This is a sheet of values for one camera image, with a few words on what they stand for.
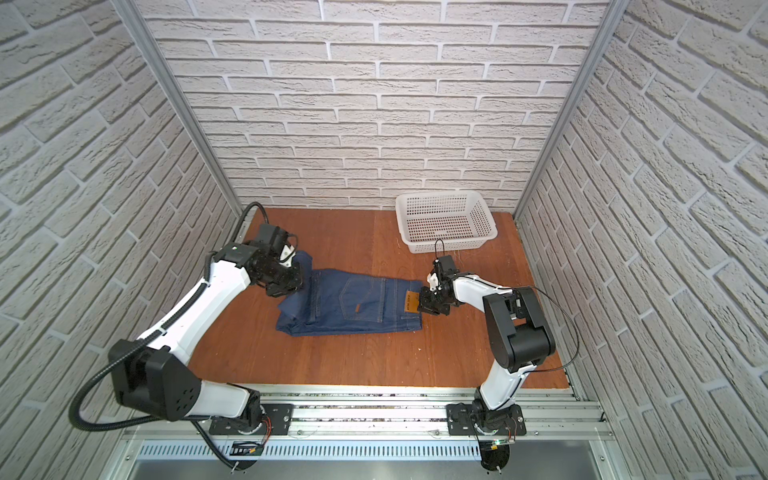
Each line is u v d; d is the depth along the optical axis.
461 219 1.17
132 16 0.70
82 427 0.38
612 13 0.69
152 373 0.40
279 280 0.67
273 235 0.64
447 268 0.78
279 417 0.73
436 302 0.82
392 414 0.77
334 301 0.95
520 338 0.48
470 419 0.74
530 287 0.52
